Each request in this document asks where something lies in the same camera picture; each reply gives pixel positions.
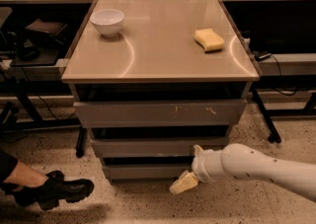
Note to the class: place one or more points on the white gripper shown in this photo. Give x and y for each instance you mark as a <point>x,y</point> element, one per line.
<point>199,166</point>

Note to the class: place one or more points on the grey bottom drawer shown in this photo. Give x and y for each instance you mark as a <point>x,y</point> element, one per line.
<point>144,172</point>

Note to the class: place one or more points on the grey drawer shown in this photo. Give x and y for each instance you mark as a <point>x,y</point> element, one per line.
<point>156,147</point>
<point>144,172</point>
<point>162,113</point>

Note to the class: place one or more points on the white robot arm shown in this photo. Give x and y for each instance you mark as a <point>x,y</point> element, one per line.
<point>239,161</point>

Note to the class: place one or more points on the grey middle drawer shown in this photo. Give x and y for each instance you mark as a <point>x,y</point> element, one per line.
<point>156,147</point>

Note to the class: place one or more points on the grey drawer cabinet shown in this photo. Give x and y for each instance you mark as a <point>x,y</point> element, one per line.
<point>155,57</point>

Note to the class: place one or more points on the grey top drawer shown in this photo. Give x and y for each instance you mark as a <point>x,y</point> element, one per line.
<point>162,113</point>

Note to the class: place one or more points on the black table leg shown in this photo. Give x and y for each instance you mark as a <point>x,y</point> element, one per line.
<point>274,136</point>

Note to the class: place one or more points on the yellow sponge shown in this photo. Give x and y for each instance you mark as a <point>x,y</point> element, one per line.
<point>209,40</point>

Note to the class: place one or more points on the black power adapter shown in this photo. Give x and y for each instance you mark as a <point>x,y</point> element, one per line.
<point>262,56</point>

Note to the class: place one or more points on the white ceramic bowl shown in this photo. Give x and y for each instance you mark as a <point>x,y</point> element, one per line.
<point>108,22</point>

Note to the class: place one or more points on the brown box on shelf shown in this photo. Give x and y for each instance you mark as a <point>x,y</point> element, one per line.
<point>40,30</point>

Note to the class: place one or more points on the black headphones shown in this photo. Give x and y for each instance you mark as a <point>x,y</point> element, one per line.
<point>28,53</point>

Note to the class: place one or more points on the black left desk frame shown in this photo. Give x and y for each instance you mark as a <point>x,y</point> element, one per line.
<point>22,90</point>

